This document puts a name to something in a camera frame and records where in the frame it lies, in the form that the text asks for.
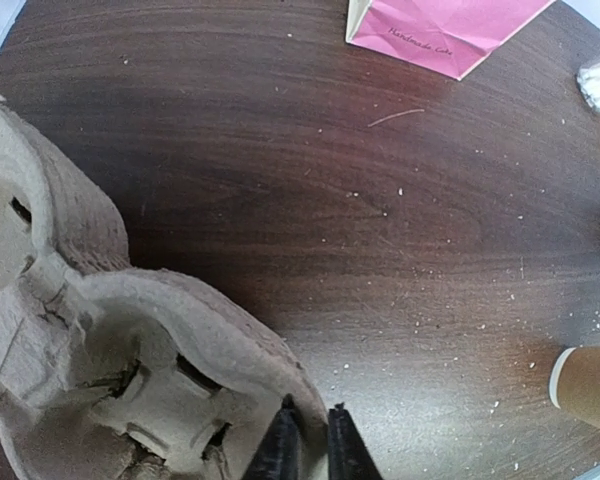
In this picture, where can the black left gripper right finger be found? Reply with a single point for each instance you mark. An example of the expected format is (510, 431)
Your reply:
(348, 456)

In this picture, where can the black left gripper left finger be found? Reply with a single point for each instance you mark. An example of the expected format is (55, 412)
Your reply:
(277, 455)

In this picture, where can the single pulp cup carrier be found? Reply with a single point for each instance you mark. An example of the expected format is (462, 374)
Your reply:
(108, 371)

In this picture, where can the single brown paper cup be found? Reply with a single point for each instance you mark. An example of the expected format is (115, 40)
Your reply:
(574, 383)

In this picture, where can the white pink paper bag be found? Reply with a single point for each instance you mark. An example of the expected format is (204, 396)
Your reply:
(451, 37)

